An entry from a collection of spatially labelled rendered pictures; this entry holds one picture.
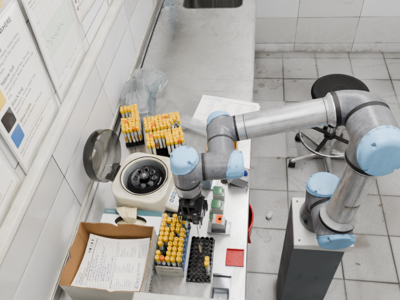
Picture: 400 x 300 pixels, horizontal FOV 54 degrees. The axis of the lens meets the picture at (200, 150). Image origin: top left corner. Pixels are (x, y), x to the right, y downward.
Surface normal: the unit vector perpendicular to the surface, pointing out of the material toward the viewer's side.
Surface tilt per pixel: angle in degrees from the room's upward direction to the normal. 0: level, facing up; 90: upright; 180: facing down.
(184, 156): 0
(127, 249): 1
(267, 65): 0
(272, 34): 90
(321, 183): 9
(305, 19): 90
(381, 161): 82
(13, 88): 94
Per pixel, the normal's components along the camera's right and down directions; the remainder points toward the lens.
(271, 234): -0.07, -0.65
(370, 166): 0.02, 0.66
